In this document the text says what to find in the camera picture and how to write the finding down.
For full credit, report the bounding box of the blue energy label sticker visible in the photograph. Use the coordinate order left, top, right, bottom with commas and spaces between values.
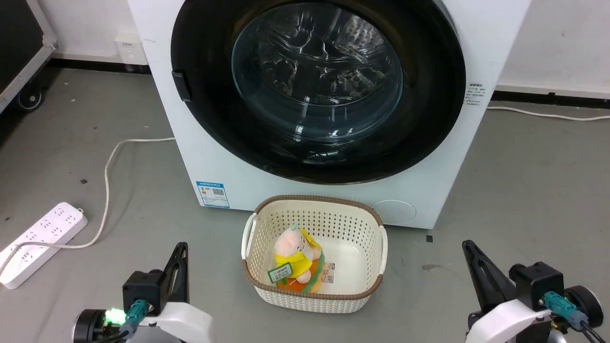
195, 181, 230, 209

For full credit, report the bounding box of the cream perforated laundry basket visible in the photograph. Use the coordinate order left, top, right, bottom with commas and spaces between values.
241, 195, 388, 314

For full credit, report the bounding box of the black door handle latch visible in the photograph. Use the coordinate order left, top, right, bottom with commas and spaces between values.
172, 71, 192, 102

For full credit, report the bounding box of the round white filter cover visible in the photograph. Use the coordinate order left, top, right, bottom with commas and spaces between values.
370, 200, 417, 226

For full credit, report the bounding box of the white power cable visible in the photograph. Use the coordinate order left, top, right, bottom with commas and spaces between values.
0, 137, 176, 277

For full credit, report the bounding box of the left green plug cable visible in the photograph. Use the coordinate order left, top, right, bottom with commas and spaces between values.
91, 299, 148, 343

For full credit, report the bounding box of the green white toy tag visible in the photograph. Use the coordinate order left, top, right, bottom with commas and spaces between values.
267, 262, 294, 285

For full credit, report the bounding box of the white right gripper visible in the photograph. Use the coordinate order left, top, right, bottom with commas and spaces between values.
462, 240, 553, 343

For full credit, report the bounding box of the thin white floor cable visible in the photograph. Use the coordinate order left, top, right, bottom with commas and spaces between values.
486, 105, 610, 121

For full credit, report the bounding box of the black caster wheel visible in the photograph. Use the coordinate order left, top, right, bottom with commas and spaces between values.
17, 87, 43, 112

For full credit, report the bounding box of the green plug cable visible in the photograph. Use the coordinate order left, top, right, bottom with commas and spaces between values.
543, 291, 603, 343
91, 299, 148, 343

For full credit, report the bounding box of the small black text sticker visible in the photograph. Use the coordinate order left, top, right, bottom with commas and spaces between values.
464, 84, 487, 109

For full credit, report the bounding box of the round black glass washer door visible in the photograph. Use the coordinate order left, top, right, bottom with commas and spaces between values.
170, 0, 467, 185

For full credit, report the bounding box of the white front-load washing machine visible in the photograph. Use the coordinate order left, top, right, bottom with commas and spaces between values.
127, 0, 532, 230

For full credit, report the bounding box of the black case with metal edge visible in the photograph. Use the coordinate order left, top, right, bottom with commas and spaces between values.
0, 0, 59, 114

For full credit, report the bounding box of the pink pig plush toy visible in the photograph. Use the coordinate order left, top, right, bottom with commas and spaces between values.
274, 224, 325, 294

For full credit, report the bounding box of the white power strip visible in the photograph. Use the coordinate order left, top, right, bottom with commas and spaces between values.
0, 202, 89, 290

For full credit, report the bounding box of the right green plug cable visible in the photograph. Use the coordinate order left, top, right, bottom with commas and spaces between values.
543, 291, 603, 343

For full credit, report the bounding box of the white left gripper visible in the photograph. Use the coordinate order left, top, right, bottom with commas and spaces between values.
138, 242, 214, 343

